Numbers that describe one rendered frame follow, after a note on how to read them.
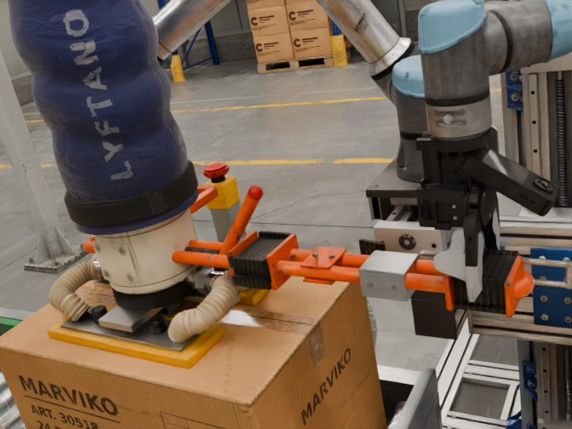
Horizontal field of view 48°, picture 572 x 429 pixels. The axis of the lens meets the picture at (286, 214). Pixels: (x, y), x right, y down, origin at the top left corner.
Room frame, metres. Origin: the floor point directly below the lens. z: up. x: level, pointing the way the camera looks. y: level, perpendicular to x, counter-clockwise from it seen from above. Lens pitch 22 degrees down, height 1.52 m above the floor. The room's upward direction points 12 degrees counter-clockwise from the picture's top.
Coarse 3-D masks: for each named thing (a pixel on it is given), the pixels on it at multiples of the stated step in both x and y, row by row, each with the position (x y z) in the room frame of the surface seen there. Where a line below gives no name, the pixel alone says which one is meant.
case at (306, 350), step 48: (96, 288) 1.22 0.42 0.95; (288, 288) 1.06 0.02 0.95; (336, 288) 1.02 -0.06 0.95; (0, 336) 1.10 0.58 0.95; (48, 336) 1.06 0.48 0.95; (240, 336) 0.92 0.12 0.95; (288, 336) 0.89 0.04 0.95; (336, 336) 0.96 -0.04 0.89; (48, 384) 1.00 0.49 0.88; (96, 384) 0.93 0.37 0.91; (144, 384) 0.86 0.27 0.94; (192, 384) 0.82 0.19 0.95; (240, 384) 0.79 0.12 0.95; (288, 384) 0.82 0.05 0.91; (336, 384) 0.94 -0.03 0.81
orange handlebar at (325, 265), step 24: (216, 192) 1.30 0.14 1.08; (192, 240) 1.04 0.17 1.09; (192, 264) 0.98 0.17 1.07; (216, 264) 0.95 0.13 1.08; (288, 264) 0.88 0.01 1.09; (312, 264) 0.85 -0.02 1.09; (336, 264) 0.87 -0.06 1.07; (360, 264) 0.84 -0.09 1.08; (432, 264) 0.79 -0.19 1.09; (408, 288) 0.76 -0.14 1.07; (432, 288) 0.74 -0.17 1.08; (528, 288) 0.69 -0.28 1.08
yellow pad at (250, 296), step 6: (216, 270) 1.10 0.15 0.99; (222, 270) 1.10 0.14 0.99; (228, 270) 1.11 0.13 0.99; (246, 288) 1.05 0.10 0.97; (252, 288) 1.05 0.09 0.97; (240, 294) 1.04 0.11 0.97; (246, 294) 1.03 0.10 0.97; (252, 294) 1.03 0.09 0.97; (258, 294) 1.03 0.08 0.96; (264, 294) 1.04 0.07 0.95; (240, 300) 1.03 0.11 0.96; (246, 300) 1.02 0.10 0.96; (252, 300) 1.02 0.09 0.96; (258, 300) 1.02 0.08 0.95
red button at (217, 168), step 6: (204, 168) 1.63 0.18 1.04; (210, 168) 1.61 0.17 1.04; (216, 168) 1.60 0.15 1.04; (222, 168) 1.60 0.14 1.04; (228, 168) 1.62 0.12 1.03; (204, 174) 1.60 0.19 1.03; (210, 174) 1.59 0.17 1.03; (216, 174) 1.59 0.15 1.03; (222, 174) 1.60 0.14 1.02; (216, 180) 1.60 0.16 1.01; (222, 180) 1.61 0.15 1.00
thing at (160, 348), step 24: (96, 312) 1.02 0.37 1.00; (72, 336) 1.01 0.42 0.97; (96, 336) 0.99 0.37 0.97; (120, 336) 0.96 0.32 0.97; (144, 336) 0.95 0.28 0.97; (168, 336) 0.93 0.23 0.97; (192, 336) 0.92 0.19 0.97; (216, 336) 0.92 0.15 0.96; (168, 360) 0.88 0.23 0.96; (192, 360) 0.87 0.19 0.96
